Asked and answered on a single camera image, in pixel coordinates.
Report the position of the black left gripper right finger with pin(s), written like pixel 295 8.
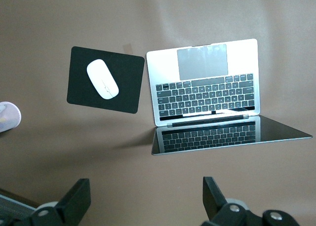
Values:
pixel 222 211

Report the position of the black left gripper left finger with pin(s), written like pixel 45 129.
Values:
pixel 71 206

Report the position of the silver laptop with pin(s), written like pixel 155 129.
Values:
pixel 163 70

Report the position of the pink translucent pen cup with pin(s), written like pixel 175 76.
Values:
pixel 10 117

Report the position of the black mouse pad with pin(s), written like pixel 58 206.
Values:
pixel 79 92

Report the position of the white computer mouse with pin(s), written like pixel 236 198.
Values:
pixel 101 78

